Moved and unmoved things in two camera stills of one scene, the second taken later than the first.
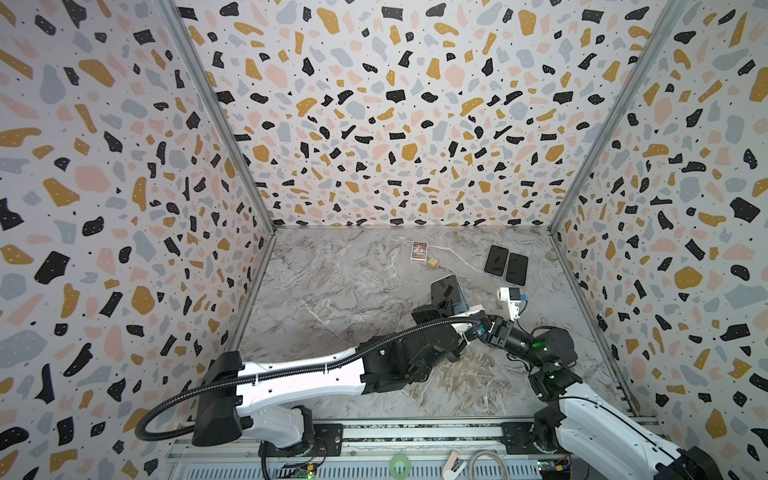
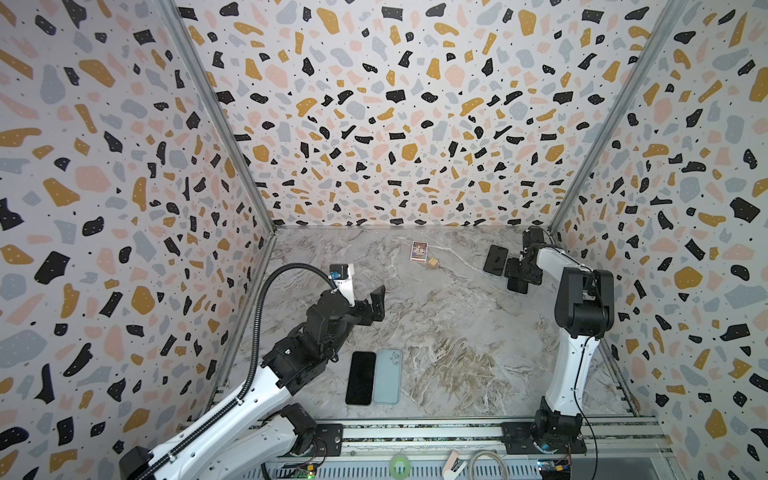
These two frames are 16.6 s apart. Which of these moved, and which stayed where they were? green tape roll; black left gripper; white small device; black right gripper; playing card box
Moved: black left gripper; black right gripper
Stayed: white small device; playing card box; green tape roll
